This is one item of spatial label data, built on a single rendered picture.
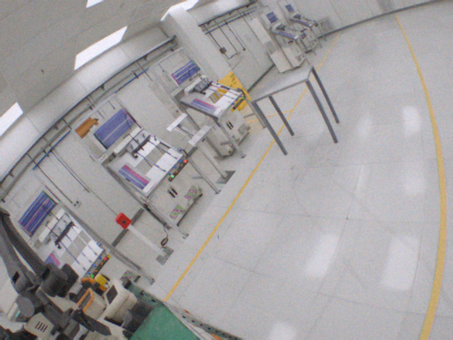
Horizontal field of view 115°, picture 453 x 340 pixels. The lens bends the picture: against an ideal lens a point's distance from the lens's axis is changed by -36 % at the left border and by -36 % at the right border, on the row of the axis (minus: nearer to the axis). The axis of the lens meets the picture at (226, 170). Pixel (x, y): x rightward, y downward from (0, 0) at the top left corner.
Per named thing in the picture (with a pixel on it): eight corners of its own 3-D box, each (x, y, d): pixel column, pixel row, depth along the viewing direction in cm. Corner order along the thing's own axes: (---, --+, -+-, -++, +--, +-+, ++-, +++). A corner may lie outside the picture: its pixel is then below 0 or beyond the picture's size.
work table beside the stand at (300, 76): (337, 142, 222) (306, 78, 189) (284, 155, 270) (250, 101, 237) (339, 121, 249) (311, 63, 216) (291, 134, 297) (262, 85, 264)
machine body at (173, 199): (205, 192, 324) (178, 161, 298) (176, 231, 291) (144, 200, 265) (184, 191, 374) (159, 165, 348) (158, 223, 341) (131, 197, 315)
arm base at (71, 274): (67, 262, 75) (53, 280, 70) (58, 261, 68) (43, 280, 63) (79, 276, 74) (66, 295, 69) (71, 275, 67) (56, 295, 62)
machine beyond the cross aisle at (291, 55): (318, 53, 536) (283, -5, 457) (311, 64, 497) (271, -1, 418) (281, 68, 642) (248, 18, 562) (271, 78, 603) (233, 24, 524)
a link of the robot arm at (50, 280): (59, 268, 68) (52, 278, 66) (45, 266, 59) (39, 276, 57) (73, 284, 67) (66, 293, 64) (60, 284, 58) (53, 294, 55)
